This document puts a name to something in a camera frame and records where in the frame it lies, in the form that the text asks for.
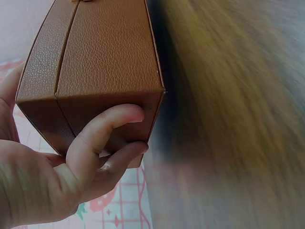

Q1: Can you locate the person's left hand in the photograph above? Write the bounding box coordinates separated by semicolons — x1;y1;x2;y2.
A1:
0;61;150;229

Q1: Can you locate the brown leather box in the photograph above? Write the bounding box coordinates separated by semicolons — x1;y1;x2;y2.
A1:
15;0;167;169

